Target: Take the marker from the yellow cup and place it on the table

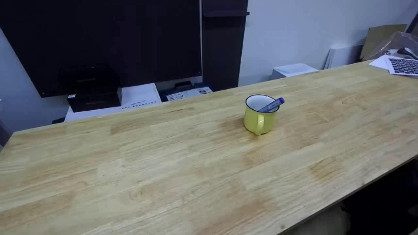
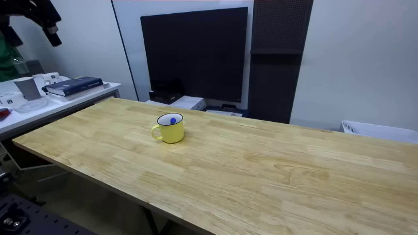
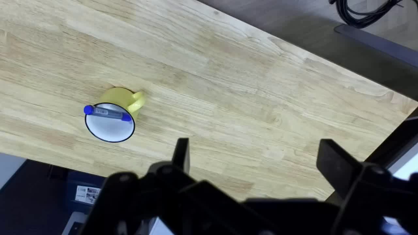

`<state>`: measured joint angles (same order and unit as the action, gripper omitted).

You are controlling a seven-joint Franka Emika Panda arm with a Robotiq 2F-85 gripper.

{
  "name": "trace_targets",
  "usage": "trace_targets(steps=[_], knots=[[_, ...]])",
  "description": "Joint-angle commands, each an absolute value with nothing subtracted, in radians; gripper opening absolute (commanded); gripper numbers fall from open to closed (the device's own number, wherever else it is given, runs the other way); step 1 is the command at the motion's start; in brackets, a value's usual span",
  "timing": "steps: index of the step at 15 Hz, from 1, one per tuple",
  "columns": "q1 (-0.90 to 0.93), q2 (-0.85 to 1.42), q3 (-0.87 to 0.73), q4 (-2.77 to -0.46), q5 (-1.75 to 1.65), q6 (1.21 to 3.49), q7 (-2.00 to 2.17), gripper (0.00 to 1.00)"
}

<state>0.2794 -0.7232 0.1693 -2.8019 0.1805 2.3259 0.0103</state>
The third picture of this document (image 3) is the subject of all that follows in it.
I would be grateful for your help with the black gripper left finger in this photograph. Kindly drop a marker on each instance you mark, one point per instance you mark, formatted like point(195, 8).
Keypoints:
point(181, 157)

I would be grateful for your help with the blue marker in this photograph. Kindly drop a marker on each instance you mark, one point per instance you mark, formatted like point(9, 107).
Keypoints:
point(105, 112)

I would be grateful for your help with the dark box with label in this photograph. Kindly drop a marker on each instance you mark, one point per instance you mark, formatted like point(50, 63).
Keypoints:
point(81, 191)

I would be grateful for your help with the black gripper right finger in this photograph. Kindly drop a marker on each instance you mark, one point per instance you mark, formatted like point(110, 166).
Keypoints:
point(337, 166)

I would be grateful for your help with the yellow enamel cup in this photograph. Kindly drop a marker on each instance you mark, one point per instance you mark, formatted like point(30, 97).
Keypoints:
point(118, 99)

